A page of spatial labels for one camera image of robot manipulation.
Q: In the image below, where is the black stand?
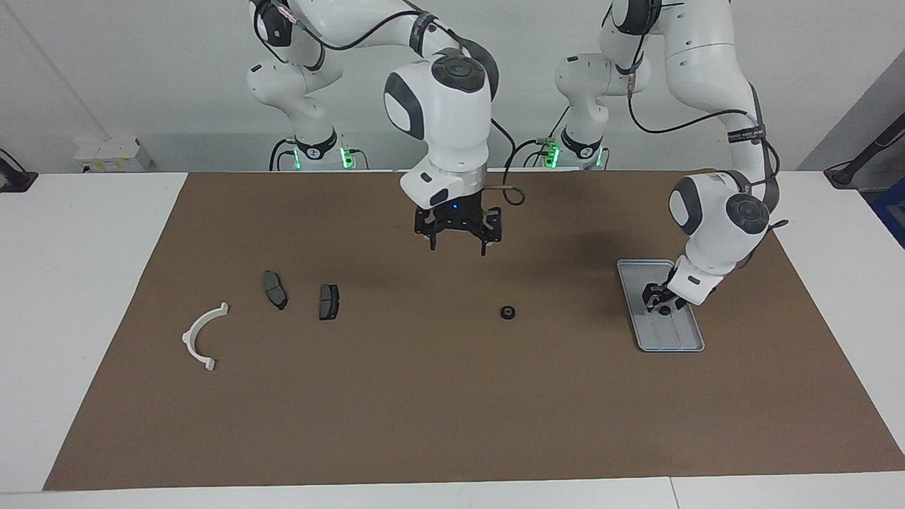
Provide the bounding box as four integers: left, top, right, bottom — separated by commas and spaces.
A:
824, 113, 905, 188

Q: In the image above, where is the curved dark brake pad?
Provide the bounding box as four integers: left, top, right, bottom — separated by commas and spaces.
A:
262, 270, 289, 311

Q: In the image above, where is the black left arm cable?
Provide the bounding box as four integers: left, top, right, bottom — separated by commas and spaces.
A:
626, 35, 782, 206

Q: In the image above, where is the blue box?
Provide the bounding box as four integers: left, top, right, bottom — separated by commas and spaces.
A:
871, 185, 905, 250

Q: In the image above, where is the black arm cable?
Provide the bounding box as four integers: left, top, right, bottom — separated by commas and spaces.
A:
626, 35, 782, 206
279, 4, 527, 207

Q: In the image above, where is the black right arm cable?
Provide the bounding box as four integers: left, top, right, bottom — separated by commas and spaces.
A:
279, 4, 527, 207

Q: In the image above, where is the black left base cable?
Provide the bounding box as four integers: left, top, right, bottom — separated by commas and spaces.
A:
503, 138, 559, 169

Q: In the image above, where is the white power box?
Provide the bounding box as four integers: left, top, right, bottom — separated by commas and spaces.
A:
74, 136, 153, 174

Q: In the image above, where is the white semicircular bracket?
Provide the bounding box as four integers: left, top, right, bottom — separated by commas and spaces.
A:
182, 302, 230, 373

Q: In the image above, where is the brown table mat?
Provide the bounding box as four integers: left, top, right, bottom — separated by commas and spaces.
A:
42, 170, 905, 491

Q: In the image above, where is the black clamp mount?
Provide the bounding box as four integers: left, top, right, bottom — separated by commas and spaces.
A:
0, 148, 37, 193

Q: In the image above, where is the grey metal tray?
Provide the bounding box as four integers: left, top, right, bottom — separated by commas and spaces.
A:
617, 259, 706, 353

